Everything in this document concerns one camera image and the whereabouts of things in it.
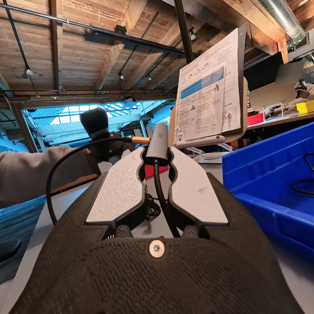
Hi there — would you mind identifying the black cable in bin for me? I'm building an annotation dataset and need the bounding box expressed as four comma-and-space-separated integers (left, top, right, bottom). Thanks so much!
291, 153, 314, 195

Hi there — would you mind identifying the blue plastic bin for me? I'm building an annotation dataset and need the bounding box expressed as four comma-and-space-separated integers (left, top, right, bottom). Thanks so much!
221, 122, 314, 257

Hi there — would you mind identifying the black vertical pole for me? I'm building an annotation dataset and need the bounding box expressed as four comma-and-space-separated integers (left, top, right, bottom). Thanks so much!
174, 0, 195, 64

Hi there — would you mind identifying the metal ceiling pipe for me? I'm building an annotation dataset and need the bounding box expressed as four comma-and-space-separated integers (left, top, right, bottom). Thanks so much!
0, 4, 94, 28

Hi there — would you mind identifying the person's blue clothing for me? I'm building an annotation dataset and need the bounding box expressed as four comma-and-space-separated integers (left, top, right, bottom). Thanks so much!
0, 196, 47, 284

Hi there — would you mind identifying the grey desk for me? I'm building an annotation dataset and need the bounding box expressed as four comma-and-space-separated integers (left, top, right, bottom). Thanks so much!
0, 157, 314, 314

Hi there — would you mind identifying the white instruction sheet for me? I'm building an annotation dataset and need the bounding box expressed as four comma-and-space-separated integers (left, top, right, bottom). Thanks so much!
176, 28, 241, 138

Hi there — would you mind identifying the black cable with orange plug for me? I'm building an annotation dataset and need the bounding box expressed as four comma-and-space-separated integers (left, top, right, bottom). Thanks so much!
46, 136, 151, 226

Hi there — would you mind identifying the silver ventilation duct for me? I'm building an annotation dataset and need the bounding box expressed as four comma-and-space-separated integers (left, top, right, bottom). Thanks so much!
256, 0, 314, 49

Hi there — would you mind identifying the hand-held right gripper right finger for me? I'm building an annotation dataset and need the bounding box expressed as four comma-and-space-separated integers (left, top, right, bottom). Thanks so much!
167, 147, 229, 227

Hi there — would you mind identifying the person's left forearm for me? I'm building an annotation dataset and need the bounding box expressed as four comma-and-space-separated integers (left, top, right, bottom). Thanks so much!
0, 144, 99, 209

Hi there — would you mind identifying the red flat object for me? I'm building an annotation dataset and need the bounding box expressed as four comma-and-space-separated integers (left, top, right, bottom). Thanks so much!
145, 164, 170, 179

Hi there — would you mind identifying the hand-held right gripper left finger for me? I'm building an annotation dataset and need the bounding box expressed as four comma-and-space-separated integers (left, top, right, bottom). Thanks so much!
85, 147, 149, 230

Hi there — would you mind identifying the blue-headed leaflet in sleeve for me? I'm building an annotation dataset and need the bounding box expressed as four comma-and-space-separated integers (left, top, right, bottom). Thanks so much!
173, 66, 227, 146

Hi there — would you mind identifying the black ceiling track rail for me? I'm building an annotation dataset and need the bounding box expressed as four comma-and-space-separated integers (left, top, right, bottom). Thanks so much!
85, 29, 200, 57

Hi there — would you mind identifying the small yellow bin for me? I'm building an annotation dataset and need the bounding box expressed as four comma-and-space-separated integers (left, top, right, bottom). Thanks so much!
296, 100, 314, 114

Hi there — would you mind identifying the small red bin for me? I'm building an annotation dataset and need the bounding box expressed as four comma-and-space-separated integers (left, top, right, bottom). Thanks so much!
246, 113, 266, 126

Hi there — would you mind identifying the wooden table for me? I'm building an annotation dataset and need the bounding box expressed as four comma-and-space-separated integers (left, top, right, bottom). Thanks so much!
246, 112, 314, 128

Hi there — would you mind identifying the wooden document stand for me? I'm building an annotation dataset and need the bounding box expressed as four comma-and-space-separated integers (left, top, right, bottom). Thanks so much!
168, 23, 249, 164

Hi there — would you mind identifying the thin black cable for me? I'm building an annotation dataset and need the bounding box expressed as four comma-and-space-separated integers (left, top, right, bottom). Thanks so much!
146, 186, 162, 220

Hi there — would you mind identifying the grey USB hub with cable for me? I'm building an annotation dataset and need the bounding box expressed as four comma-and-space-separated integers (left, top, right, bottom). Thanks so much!
145, 123, 181, 238

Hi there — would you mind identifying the clear acrylic stand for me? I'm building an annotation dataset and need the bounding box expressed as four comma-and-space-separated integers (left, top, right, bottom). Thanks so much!
262, 104, 284, 122

